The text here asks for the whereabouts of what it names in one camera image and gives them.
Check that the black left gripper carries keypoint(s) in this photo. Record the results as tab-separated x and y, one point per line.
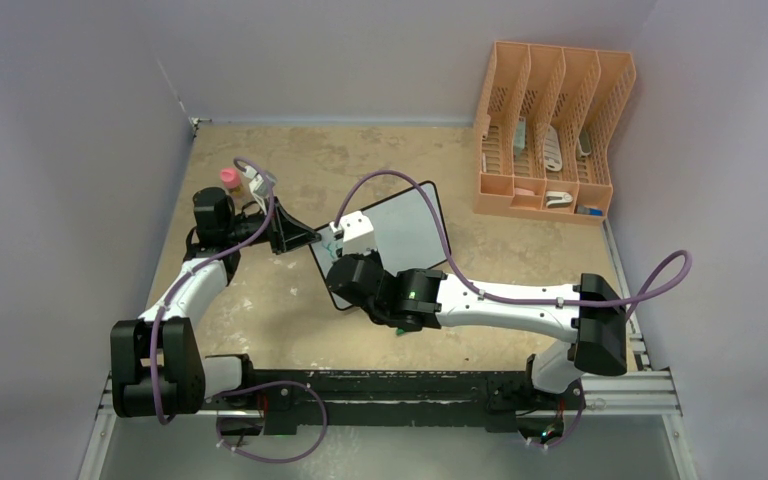
287	233

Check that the white whiteboard black frame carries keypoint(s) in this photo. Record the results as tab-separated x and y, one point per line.
405	232

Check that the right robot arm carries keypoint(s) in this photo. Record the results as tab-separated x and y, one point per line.
588	326

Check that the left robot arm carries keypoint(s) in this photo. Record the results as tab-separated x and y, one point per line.
156	366

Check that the pink lid crayon bottle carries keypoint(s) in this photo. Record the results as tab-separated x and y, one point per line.
232	182

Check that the white stapler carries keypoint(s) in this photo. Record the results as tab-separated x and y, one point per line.
558	199

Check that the white perforated object in organizer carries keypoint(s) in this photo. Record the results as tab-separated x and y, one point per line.
552	156

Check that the peach plastic file organizer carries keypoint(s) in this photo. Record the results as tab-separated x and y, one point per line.
544	122

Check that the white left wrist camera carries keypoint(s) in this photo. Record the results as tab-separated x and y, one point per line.
259	184

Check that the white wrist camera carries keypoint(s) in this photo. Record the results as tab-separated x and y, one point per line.
353	233
259	184

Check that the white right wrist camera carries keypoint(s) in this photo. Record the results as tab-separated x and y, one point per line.
353	233

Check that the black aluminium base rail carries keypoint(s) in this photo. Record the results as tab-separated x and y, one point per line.
495	401

